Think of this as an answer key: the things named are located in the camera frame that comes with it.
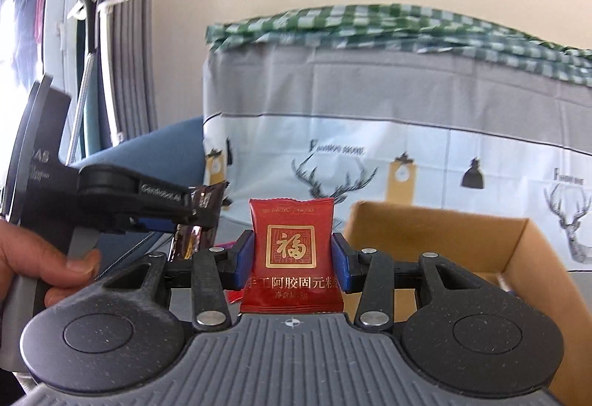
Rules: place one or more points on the red square snack packet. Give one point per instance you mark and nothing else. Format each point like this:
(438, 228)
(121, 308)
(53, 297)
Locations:
(291, 248)

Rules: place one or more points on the green checked cloth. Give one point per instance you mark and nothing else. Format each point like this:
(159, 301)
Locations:
(370, 24)

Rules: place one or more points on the person's left hand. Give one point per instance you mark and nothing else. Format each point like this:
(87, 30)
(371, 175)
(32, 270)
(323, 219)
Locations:
(27, 253)

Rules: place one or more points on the dark brown snack packet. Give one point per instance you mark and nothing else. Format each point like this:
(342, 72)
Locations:
(210, 202)

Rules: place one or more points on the grey curtain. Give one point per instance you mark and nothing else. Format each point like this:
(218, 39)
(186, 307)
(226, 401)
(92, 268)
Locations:
(134, 63)

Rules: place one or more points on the brown cardboard box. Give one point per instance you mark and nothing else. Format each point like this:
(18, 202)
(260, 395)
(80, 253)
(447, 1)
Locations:
(439, 239)

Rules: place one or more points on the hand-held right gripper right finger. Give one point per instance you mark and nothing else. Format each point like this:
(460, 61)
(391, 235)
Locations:
(340, 265)

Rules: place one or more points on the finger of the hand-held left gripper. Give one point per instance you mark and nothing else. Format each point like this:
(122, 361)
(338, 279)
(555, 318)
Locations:
(189, 202)
(157, 224)

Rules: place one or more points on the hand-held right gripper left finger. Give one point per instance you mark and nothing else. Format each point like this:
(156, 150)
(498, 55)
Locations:
(244, 262)

